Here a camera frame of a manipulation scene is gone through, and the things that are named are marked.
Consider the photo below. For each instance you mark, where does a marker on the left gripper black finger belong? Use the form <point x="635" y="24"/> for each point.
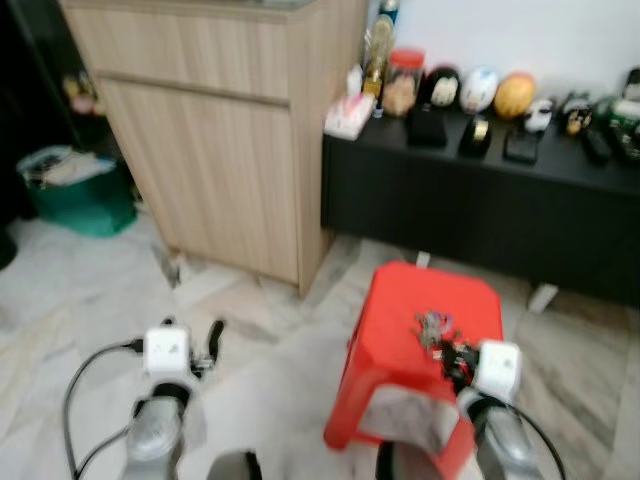
<point x="215" y="338"/>

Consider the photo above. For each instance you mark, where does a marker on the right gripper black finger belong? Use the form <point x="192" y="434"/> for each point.
<point x="452" y="348"/>

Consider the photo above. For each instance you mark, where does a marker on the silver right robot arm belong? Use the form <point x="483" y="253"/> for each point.
<point x="500" y="445"/>

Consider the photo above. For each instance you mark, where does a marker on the silver key bunch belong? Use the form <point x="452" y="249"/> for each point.
<point x="428" y="320"/>

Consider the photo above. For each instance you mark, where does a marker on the red plastic stool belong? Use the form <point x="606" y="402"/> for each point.
<point x="390" y="320"/>

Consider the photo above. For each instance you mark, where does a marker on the robot right leg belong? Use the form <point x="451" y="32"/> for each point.
<point x="385" y="462"/>

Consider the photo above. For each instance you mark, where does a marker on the low black sideboard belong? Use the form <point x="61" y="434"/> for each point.
<point x="480" y="210"/>

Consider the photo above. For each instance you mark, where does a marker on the green storage bin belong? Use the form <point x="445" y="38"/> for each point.
<point x="85" y="205"/>

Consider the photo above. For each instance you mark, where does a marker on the light wooden cabinet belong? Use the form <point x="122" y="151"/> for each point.
<point x="220" y="150"/>

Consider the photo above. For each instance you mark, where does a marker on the black case with gold emblem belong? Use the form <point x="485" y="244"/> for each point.
<point x="475" y="138"/>

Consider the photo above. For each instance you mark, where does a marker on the flat black wallet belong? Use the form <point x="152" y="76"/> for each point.
<point x="521" y="147"/>

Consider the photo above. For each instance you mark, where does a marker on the black box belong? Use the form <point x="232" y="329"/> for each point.
<point x="427" y="128"/>

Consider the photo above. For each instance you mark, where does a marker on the small white toy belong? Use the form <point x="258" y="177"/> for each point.
<point x="538" y="115"/>

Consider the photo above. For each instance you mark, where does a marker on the black remote control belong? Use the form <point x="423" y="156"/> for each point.
<point x="627" y="145"/>
<point x="597" y="145"/>

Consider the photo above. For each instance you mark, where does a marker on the pink tissue pack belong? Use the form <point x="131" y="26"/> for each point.
<point x="348" y="118"/>

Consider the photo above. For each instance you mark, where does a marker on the orange round toy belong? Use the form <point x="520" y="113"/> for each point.
<point x="515" y="96"/>

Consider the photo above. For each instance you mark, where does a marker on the black and white round toy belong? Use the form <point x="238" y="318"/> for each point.
<point x="440" y="88"/>

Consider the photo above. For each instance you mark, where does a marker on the small black and yellow figurine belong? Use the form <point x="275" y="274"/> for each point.
<point x="575" y="115"/>

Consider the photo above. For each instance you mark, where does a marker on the clear jar with red lid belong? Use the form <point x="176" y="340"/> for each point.
<point x="403" y="85"/>

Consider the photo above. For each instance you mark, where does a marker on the green mug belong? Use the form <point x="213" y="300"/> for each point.
<point x="622" y="110"/>

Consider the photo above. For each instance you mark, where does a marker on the small black upright handset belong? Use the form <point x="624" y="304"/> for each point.
<point x="632" y="82"/>

